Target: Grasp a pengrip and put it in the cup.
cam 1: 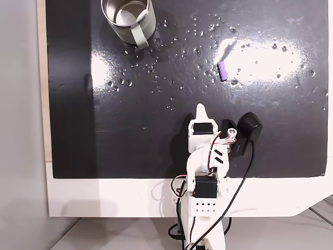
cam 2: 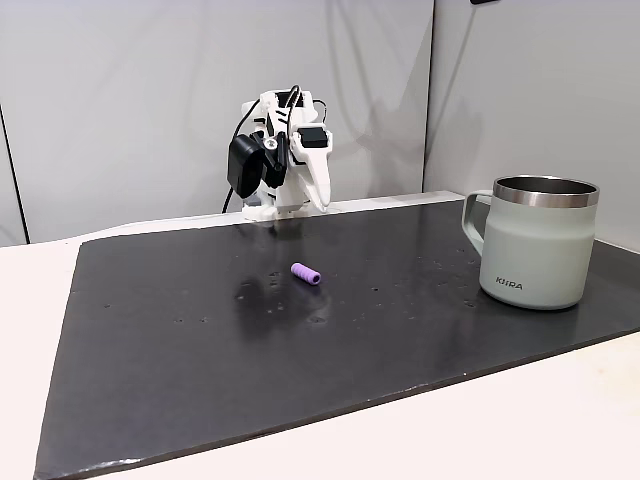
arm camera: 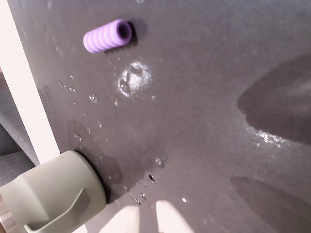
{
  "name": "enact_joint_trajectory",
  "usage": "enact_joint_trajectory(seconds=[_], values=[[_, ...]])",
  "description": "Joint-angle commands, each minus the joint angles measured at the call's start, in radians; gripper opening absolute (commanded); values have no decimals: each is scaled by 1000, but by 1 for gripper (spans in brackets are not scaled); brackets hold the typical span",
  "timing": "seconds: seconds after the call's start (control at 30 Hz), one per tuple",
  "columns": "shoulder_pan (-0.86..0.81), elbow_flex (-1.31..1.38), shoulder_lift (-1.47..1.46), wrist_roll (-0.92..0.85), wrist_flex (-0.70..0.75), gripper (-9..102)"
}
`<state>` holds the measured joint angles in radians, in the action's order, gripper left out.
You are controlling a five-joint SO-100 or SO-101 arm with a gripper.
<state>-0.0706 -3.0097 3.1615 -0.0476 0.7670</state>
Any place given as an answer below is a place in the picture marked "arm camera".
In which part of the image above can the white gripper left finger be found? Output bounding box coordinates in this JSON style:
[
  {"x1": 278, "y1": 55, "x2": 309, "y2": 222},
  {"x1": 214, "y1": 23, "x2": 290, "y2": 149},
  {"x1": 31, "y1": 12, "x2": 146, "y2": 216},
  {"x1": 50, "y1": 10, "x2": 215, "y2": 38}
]
[{"x1": 99, "y1": 206, "x2": 144, "y2": 233}]

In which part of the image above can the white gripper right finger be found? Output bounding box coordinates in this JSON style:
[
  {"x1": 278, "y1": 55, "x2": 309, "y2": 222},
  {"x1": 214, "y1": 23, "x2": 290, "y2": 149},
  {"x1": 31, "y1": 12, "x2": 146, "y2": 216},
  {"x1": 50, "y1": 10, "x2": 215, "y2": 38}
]
[{"x1": 155, "y1": 200, "x2": 195, "y2": 233}]

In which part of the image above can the purple ribbed pen grip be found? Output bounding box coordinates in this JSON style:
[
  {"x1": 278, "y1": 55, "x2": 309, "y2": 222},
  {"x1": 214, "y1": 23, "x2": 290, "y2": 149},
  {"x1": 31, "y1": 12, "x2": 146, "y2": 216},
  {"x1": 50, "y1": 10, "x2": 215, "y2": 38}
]
[{"x1": 83, "y1": 19, "x2": 133, "y2": 53}]

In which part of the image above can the pale green metal mug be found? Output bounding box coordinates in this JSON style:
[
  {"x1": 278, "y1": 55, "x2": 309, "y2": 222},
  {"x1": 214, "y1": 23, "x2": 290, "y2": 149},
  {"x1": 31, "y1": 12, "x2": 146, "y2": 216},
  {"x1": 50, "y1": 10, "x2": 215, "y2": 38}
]
[{"x1": 0, "y1": 150, "x2": 108, "y2": 233}]

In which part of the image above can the dark grey table mat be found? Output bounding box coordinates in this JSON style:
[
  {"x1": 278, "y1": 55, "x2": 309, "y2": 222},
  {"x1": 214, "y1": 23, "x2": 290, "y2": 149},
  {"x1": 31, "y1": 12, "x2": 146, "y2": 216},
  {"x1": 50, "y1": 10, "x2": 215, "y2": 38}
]
[{"x1": 6, "y1": 0, "x2": 311, "y2": 233}]

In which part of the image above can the grey fabric seat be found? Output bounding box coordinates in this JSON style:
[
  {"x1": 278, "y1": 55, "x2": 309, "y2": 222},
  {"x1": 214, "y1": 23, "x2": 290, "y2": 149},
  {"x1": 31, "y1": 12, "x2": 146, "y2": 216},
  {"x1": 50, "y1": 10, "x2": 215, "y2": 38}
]
[{"x1": 0, "y1": 70, "x2": 41, "y2": 188}]

